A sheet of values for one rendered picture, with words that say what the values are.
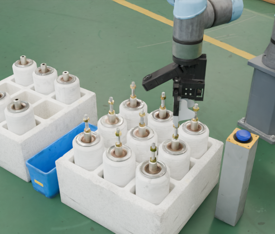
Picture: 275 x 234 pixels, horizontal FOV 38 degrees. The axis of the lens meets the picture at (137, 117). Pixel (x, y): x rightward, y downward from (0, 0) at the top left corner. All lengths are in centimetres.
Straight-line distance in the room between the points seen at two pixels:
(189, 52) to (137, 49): 139
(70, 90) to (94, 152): 39
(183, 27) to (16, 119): 69
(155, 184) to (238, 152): 25
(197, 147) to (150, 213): 28
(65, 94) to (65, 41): 101
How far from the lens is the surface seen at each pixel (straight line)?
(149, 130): 126
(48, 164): 148
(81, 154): 122
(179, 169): 120
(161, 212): 111
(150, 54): 232
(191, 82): 105
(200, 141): 127
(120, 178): 118
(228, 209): 131
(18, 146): 141
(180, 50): 100
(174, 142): 118
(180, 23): 98
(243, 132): 116
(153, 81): 106
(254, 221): 138
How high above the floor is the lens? 100
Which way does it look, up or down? 34 degrees down
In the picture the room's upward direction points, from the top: straight up
